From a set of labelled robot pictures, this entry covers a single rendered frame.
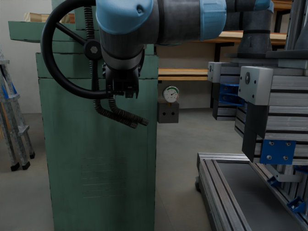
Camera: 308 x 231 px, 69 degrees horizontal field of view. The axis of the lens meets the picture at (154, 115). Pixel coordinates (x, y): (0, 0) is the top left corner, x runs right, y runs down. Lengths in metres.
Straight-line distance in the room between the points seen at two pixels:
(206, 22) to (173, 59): 3.11
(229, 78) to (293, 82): 0.50
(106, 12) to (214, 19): 0.16
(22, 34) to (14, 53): 2.55
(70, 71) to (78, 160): 0.35
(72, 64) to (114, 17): 0.59
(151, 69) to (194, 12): 0.55
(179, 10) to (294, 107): 0.42
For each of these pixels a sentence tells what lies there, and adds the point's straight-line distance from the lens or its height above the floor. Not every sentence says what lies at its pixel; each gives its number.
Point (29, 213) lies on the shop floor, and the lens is 1.42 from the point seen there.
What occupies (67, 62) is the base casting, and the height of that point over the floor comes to 0.77.
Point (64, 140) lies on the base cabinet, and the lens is 0.95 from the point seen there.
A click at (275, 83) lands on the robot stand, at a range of 0.63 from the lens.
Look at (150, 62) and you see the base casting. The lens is 0.88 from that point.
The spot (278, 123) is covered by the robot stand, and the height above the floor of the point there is 0.64.
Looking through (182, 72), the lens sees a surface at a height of 0.60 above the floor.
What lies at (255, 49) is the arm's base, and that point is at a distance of 1.13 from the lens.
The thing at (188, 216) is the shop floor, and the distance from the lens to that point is 1.29.
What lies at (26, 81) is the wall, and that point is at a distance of 3.47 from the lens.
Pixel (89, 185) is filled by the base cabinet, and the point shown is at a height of 0.27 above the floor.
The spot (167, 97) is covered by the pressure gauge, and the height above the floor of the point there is 0.65.
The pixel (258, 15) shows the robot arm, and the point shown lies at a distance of 1.16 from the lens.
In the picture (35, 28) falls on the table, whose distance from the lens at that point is 0.92.
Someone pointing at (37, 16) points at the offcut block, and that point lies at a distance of 1.03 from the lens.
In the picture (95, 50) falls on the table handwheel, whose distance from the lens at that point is 0.67.
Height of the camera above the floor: 0.80
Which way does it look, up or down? 15 degrees down
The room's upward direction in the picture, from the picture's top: 1 degrees clockwise
